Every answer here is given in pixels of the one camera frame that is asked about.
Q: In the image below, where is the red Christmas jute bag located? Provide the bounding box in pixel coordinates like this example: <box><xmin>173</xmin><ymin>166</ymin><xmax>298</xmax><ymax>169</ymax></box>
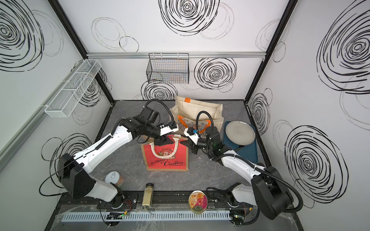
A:
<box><xmin>141</xmin><ymin>134</ymin><xmax>189</xmax><ymax>171</ymax></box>

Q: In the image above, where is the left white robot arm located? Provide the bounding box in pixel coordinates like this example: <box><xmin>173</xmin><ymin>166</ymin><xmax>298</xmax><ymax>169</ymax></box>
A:
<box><xmin>58</xmin><ymin>106</ymin><xmax>179</xmax><ymax>209</ymax></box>

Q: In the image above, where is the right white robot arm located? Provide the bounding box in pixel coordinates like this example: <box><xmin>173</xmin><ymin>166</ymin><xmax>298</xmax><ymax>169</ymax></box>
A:
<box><xmin>184</xmin><ymin>127</ymin><xmax>296</xmax><ymax>220</ymax></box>

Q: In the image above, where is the cream floral canvas tote bag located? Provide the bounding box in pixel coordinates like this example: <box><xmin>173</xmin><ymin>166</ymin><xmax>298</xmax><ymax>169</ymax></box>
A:
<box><xmin>171</xmin><ymin>96</ymin><xmax>224</xmax><ymax>138</ymax></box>

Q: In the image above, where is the grey striped ceramic plate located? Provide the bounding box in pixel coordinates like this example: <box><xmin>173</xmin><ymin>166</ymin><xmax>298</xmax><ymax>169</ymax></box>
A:
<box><xmin>225</xmin><ymin>121</ymin><xmax>255</xmax><ymax>146</ymax></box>

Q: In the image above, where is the teal plastic tray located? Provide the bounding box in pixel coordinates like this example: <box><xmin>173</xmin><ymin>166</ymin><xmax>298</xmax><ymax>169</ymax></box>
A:
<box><xmin>223</xmin><ymin>121</ymin><xmax>258</xmax><ymax>163</ymax></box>

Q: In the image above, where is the round candy tin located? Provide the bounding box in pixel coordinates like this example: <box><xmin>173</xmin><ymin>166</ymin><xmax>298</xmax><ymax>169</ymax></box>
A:
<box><xmin>188</xmin><ymin>191</ymin><xmax>208</xmax><ymax>213</ymax></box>

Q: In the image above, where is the gold bottle with black cap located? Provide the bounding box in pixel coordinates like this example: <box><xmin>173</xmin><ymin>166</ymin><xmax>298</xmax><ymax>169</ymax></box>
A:
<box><xmin>142</xmin><ymin>183</ymin><xmax>154</xmax><ymax>208</ymax></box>

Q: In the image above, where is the white round can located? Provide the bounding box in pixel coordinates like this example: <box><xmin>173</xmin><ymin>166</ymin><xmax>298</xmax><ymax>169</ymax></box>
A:
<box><xmin>105</xmin><ymin>171</ymin><xmax>124</xmax><ymax>187</ymax></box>

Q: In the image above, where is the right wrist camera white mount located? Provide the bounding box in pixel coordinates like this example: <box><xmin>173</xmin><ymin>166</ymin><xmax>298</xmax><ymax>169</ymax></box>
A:
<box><xmin>184</xmin><ymin>127</ymin><xmax>201</xmax><ymax>145</ymax></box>

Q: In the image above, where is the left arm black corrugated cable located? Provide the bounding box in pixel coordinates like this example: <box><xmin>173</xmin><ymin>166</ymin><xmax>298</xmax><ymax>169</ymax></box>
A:
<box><xmin>143</xmin><ymin>99</ymin><xmax>176</xmax><ymax>125</ymax></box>

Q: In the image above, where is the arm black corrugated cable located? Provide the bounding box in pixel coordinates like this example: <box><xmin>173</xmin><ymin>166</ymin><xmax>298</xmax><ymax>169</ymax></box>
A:
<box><xmin>195</xmin><ymin>111</ymin><xmax>304</xmax><ymax>214</ymax></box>
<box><xmin>143</xmin><ymin>99</ymin><xmax>176</xmax><ymax>125</ymax></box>

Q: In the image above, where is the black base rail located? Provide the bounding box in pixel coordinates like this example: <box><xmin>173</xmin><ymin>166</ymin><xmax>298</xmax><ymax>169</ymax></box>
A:
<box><xmin>57</xmin><ymin>189</ymin><xmax>251</xmax><ymax>210</ymax></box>

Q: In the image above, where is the black wire wall basket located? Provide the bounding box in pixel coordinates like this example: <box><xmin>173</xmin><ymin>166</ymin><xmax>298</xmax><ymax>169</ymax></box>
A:
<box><xmin>146</xmin><ymin>53</ymin><xmax>190</xmax><ymax>84</ymax></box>

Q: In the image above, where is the white slotted cable duct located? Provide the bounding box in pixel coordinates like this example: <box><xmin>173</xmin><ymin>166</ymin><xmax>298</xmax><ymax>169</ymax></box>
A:
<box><xmin>61</xmin><ymin>210</ymin><xmax>231</xmax><ymax>222</ymax></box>

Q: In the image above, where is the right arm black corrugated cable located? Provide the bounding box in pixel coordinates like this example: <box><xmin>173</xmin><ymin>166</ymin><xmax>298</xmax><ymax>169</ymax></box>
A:
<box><xmin>195</xmin><ymin>111</ymin><xmax>304</xmax><ymax>214</ymax></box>

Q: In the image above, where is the white wire wall shelf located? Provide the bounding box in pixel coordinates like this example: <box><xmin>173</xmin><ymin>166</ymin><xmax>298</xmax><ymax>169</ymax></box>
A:
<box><xmin>44</xmin><ymin>59</ymin><xmax>102</xmax><ymax>118</ymax></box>

